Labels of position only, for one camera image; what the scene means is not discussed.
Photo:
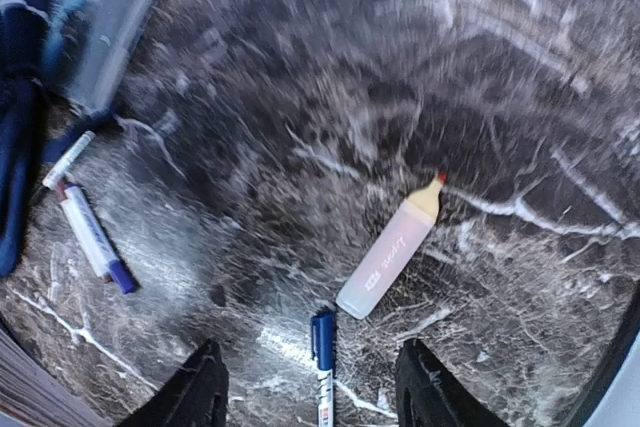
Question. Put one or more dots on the black front rail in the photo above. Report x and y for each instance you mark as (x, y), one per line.
(612, 398)

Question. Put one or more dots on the dark blue hardcover book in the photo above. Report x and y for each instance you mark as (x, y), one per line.
(88, 47)

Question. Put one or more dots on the navy blue student backpack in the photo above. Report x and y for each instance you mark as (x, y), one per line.
(24, 25)

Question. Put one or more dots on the black capped white marker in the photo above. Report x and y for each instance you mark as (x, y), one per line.
(63, 164)

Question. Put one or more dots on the purple capped white marker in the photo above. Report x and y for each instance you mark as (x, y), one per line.
(119, 274)

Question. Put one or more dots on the red capped white marker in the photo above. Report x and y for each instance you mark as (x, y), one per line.
(86, 228)

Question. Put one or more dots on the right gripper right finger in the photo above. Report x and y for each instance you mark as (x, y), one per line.
(427, 394)

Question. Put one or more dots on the blue capped thin pen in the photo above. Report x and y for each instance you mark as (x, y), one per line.
(322, 352)

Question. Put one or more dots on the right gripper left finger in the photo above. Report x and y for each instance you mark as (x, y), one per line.
(196, 395)

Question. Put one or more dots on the pink illustrated paperback book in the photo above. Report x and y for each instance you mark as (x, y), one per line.
(31, 397)

